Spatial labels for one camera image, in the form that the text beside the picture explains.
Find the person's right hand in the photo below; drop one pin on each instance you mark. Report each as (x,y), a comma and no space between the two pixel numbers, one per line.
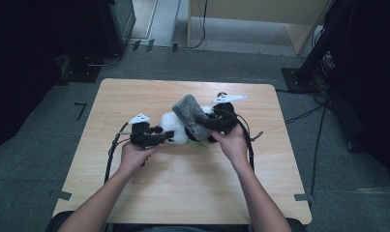
(236,145)

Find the person's left hand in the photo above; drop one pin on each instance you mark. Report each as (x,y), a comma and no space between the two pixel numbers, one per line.
(134,159)

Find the grey fluffy towel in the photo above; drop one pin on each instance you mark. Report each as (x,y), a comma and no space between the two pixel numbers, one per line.
(189,111)

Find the black tape corner mark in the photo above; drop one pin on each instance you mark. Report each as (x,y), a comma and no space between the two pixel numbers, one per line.
(82,109)

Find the dark cabinet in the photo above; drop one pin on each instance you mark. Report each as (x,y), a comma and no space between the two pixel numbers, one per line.
(118,22)

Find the dark curtain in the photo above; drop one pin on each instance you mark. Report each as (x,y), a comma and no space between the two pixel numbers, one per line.
(370,80)
(28,64)

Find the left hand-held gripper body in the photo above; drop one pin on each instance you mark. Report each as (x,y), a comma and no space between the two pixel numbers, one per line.
(141,137)

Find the light wooden desk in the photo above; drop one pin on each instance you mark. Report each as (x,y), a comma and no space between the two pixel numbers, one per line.
(247,9)

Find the black metal stand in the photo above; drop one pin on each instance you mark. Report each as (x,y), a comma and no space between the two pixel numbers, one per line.
(307,69)

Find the panda plush toy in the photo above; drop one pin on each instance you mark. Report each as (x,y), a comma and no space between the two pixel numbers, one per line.
(171,125)

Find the grey tape piece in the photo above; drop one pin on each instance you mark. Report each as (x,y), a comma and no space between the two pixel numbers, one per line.
(64,195)
(302,197)

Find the black flat stand base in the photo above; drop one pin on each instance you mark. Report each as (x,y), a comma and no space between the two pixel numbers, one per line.
(81,72)

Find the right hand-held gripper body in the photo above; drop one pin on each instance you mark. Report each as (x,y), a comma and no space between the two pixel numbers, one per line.
(227,121)

